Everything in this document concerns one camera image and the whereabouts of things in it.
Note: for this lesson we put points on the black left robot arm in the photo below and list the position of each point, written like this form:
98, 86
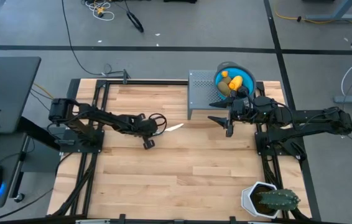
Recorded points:
101, 116

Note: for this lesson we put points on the dark grey desk top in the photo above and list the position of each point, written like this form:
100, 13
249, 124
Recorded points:
8, 93

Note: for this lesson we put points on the blue collapsible colander bowl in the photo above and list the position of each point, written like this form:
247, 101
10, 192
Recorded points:
247, 77

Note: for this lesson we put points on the grey perforated metal shelf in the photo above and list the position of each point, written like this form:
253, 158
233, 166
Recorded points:
201, 96

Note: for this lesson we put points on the small orange fruit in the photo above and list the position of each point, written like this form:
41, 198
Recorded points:
224, 74

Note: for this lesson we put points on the black caster wheel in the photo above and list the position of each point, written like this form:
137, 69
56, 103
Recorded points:
19, 197

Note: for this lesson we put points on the grey lower desk surface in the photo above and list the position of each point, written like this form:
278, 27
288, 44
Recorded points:
11, 146

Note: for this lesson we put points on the yellow oblong fruit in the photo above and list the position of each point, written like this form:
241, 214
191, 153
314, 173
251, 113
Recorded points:
236, 82

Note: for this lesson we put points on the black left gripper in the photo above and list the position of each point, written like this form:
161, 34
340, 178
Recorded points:
146, 126

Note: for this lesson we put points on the white angular plant pot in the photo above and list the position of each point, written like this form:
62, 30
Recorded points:
246, 199

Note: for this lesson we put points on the green cactus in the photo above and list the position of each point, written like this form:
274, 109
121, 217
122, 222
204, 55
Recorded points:
278, 199

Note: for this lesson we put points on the black aluminium table frame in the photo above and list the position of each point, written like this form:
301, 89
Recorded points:
151, 82

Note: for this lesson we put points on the metal desk leg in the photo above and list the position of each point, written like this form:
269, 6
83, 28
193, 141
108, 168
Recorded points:
20, 168

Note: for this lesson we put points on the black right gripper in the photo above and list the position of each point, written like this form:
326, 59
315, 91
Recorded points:
250, 109

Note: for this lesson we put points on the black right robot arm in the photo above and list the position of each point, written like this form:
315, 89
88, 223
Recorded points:
319, 119

